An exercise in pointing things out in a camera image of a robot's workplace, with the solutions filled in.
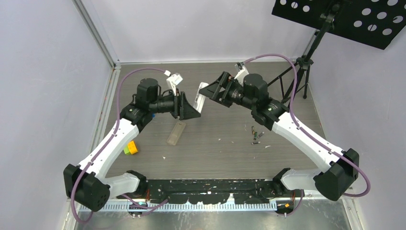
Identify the white remote control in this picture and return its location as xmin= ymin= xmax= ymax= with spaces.
xmin=193 ymin=82 xmax=209 ymax=113

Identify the aluminium corner frame post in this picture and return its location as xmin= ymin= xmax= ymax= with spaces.
xmin=72 ymin=0 xmax=119 ymax=69

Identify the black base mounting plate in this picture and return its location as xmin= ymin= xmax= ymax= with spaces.
xmin=126 ymin=179 xmax=300 ymax=205

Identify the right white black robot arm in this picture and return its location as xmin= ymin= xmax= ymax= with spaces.
xmin=199 ymin=72 xmax=359 ymax=201

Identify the translucent beige remote cover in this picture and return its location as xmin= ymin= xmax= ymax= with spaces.
xmin=167 ymin=121 xmax=186 ymax=146

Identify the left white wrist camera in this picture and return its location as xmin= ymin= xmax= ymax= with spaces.
xmin=165 ymin=71 xmax=183 ymax=94

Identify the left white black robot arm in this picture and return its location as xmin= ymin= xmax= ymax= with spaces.
xmin=63 ymin=78 xmax=205 ymax=212

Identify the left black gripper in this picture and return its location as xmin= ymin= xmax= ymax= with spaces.
xmin=150 ymin=89 xmax=200 ymax=121

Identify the yellow green toy brick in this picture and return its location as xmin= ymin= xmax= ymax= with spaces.
xmin=124 ymin=140 xmax=138 ymax=155

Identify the perforated metal cable tray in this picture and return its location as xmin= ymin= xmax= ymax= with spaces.
xmin=100 ymin=200 xmax=277 ymax=212

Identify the black music stand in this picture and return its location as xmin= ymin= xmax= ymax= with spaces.
xmin=272 ymin=0 xmax=406 ymax=102

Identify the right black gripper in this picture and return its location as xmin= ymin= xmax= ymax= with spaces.
xmin=199 ymin=72 xmax=255 ymax=111

